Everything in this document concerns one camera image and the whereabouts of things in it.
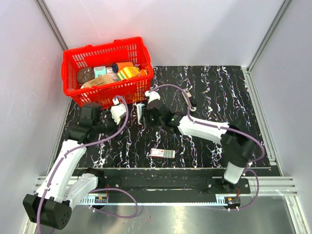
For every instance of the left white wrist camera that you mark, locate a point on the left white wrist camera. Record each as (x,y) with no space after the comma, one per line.
(119,109)

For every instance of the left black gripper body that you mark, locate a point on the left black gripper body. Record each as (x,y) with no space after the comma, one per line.
(106,125)

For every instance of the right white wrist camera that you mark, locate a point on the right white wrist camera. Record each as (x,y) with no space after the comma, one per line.
(152,95)

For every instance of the red plastic shopping basket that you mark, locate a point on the red plastic shopping basket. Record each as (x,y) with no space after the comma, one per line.
(120,50)

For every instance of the orange blue cylinder can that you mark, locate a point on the orange blue cylinder can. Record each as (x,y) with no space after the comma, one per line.
(116,67)

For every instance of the brown round cookie pack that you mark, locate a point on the brown round cookie pack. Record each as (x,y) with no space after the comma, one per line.
(85,75)

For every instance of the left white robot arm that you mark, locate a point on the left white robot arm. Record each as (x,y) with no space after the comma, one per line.
(52,203)

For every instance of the yellow green snack pack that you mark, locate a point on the yellow green snack pack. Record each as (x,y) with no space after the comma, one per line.
(128,73)

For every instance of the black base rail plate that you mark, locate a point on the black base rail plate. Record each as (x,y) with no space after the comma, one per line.
(206,181)

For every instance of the teal small box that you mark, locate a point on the teal small box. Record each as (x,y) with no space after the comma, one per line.
(99,71)

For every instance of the red white staple box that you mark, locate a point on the red white staple box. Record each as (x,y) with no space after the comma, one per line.
(162,153)

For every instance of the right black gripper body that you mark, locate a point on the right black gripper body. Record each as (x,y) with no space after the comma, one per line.
(149,120)

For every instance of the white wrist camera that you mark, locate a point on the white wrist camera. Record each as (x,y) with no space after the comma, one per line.
(119,109)
(152,95)

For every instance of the white slotted cable duct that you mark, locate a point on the white slotted cable duct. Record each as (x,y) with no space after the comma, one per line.
(159,198)

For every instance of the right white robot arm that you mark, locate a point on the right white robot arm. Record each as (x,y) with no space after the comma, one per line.
(238,146)

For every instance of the brown cardboard box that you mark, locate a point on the brown cardboard box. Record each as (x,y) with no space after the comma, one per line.
(101,80)

